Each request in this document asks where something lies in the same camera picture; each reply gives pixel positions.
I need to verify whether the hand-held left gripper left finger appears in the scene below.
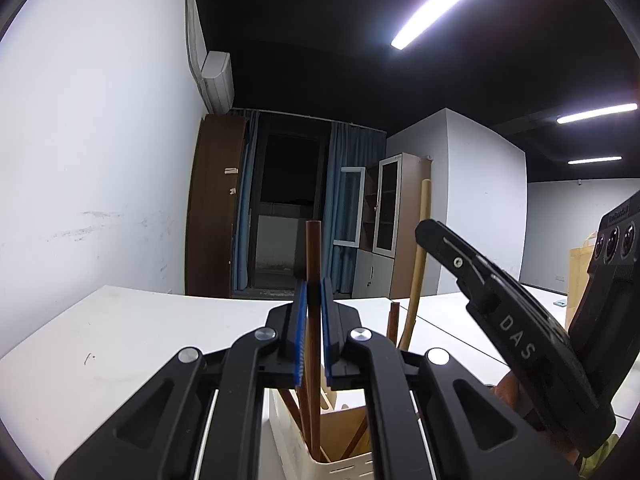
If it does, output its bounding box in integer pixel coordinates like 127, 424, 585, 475
54, 280, 309, 480

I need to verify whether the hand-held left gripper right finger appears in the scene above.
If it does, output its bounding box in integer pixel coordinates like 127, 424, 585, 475
321, 277, 582, 480

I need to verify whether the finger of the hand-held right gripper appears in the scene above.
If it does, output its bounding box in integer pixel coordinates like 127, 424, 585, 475
415, 218, 502, 312

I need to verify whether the light tan chopstick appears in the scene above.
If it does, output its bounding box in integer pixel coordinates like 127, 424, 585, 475
396, 178, 432, 352

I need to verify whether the dark brown chopstick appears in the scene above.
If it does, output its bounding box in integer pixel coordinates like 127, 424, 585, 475
304, 220, 325, 462
276, 388, 304, 428
341, 416, 370, 461
386, 302, 402, 347

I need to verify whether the beige slotted utensil holder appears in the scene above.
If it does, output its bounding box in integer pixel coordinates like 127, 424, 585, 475
267, 382, 377, 480

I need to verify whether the person's right hand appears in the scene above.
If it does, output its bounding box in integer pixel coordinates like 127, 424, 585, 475
491, 370, 583, 467

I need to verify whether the tan glass door cabinet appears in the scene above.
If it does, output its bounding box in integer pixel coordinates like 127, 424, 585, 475
361, 152, 433, 301

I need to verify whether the brown paper bag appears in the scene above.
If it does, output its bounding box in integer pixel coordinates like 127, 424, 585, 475
566, 232, 600, 333

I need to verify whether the blue curtain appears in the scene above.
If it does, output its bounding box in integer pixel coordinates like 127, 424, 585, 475
234, 109, 262, 292
320, 121, 387, 297

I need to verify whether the dark brown wooden door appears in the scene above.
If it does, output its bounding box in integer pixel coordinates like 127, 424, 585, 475
185, 112, 251, 298

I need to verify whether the dark window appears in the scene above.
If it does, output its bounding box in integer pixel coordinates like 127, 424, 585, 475
250, 112, 333, 293

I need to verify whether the white air conditioner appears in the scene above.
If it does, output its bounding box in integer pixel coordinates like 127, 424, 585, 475
200, 50, 236, 115

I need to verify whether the white wall pipe duct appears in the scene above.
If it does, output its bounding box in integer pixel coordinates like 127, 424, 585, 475
177, 0, 213, 111

